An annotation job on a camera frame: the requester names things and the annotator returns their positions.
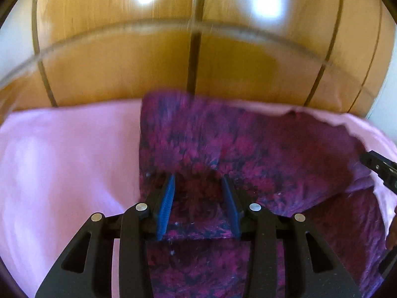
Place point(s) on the pink bed sheet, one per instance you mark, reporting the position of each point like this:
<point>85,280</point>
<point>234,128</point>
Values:
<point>62,161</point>

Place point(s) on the red and black patterned sweater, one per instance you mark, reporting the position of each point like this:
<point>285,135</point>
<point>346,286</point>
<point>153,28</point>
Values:
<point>263,152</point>

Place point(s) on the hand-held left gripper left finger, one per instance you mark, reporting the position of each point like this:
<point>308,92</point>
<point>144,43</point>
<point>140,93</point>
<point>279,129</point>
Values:
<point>166,205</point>

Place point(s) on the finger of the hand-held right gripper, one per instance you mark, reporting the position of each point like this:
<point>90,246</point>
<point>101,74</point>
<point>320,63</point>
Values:
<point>380,166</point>

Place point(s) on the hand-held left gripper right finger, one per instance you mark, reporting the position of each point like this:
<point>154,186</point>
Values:
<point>232,206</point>

